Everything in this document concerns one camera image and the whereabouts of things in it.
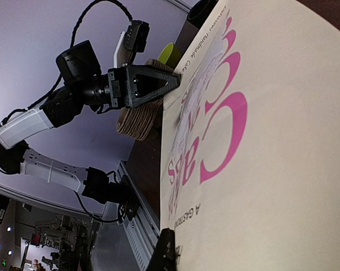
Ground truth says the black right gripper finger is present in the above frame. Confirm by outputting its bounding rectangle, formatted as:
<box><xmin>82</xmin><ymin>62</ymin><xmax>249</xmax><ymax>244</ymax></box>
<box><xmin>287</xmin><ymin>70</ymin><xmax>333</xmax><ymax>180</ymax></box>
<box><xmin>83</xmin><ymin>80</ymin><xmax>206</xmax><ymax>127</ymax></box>
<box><xmin>147</xmin><ymin>228</ymin><xmax>176</xmax><ymax>271</ymax></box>

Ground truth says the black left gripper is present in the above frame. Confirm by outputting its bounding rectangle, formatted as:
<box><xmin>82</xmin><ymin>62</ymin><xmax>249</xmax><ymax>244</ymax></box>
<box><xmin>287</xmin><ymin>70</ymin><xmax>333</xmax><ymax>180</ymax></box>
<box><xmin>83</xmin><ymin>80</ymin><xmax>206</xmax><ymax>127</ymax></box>
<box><xmin>41</xmin><ymin>40</ymin><xmax>181</xmax><ymax>127</ymax></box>

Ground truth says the stack of cardboard cup carriers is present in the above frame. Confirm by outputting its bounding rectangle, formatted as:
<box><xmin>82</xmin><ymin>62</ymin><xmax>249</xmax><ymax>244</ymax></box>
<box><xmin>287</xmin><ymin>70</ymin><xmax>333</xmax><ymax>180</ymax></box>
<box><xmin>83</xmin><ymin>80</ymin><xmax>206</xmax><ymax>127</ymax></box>
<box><xmin>116</xmin><ymin>58</ymin><xmax>176</xmax><ymax>141</ymax></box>

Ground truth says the stack of black cup lids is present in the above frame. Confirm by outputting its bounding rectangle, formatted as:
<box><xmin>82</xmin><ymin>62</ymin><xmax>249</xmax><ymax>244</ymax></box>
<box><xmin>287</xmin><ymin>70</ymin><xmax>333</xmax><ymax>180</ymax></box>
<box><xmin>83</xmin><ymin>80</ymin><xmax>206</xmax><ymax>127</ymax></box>
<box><xmin>187</xmin><ymin>0</ymin><xmax>218</xmax><ymax>29</ymax></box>

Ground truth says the pink and white paper bag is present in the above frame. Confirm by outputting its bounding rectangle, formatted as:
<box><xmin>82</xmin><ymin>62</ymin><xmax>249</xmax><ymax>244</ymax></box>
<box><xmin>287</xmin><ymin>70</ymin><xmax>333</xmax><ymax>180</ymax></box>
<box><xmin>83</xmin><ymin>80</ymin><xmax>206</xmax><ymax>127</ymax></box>
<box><xmin>160</xmin><ymin>1</ymin><xmax>340</xmax><ymax>270</ymax></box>

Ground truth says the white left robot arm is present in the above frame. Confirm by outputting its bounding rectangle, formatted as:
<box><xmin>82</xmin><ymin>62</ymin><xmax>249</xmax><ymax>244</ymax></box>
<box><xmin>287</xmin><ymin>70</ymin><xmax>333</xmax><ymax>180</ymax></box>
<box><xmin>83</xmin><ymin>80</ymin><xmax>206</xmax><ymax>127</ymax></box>
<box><xmin>0</xmin><ymin>41</ymin><xmax>180</xmax><ymax>204</ymax></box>

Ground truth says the lime green bowl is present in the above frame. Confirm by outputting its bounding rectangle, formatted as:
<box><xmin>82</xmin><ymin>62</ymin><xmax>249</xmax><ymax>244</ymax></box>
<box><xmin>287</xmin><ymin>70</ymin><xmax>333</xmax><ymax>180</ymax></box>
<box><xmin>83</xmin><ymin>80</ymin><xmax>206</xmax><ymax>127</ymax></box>
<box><xmin>158</xmin><ymin>42</ymin><xmax>183</xmax><ymax>69</ymax></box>

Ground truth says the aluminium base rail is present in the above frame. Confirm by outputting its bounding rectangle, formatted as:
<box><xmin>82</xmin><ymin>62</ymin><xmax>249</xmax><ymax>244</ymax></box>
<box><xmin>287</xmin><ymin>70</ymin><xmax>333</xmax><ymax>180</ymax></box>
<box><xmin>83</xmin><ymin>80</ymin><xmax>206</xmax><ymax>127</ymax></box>
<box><xmin>101</xmin><ymin>159</ymin><xmax>162</xmax><ymax>271</ymax></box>

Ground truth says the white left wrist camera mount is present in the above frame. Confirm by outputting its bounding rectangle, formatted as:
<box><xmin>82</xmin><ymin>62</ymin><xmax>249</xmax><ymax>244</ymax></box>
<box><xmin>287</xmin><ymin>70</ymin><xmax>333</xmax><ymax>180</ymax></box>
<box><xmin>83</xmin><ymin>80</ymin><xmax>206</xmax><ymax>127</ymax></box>
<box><xmin>113</xmin><ymin>20</ymin><xmax>150</xmax><ymax>68</ymax></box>

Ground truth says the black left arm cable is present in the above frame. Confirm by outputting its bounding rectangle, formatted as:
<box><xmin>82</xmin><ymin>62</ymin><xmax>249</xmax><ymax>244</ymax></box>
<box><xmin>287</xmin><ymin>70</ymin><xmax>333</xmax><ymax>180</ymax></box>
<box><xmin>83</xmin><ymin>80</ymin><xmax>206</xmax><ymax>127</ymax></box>
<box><xmin>0</xmin><ymin>0</ymin><xmax>135</xmax><ymax>176</ymax></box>

